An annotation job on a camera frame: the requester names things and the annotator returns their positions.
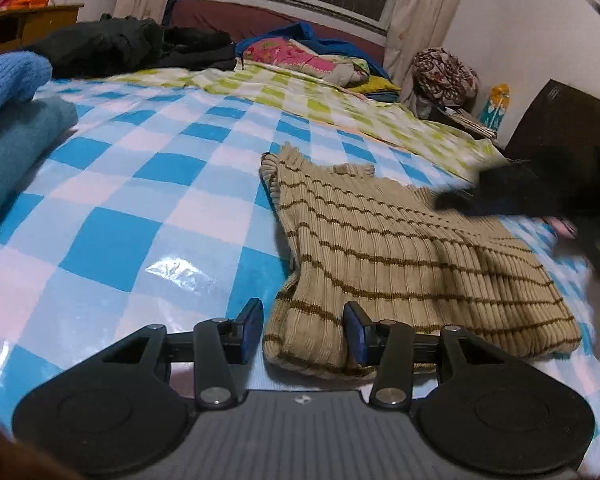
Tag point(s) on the blue knit sweater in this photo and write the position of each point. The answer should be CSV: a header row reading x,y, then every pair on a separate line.
x,y
10,82

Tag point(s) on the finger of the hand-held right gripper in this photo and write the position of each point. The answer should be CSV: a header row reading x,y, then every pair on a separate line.
x,y
457,201

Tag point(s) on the brown patterned bag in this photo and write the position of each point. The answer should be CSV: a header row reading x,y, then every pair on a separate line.
x,y
442,77

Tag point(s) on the teal knit sweater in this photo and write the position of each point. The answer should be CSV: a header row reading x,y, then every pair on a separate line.
x,y
15,150

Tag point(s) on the dark wooden headboard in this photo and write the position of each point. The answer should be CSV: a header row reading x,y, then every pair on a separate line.
x,y
565,120

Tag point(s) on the yellow cloth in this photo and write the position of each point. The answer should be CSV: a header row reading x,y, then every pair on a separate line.
x,y
377,85

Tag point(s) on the pink floral quilt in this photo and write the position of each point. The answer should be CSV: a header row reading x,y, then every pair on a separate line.
x,y
300,57

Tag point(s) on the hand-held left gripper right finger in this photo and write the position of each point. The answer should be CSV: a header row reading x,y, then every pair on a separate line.
x,y
354,330

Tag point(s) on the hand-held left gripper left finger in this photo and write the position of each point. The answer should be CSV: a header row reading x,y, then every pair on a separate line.
x,y
247,327

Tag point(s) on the black clothes pile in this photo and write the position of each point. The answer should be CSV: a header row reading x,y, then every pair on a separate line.
x,y
110,45

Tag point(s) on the green checked bed sheet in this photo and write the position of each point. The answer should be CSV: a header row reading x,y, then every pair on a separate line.
x,y
330,100

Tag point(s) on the beige striped knit sweater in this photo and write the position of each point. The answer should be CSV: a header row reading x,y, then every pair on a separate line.
x,y
390,245

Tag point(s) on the wooden side cabinet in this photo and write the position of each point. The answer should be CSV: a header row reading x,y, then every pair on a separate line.
x,y
25,25

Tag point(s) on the blue checked plastic sheet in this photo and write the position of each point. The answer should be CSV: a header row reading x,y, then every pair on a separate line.
x,y
155,185

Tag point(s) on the stack of papers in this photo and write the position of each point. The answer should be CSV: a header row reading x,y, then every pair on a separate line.
x,y
472,124

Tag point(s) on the maroon window seat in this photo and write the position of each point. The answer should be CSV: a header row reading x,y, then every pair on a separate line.
x,y
240,15

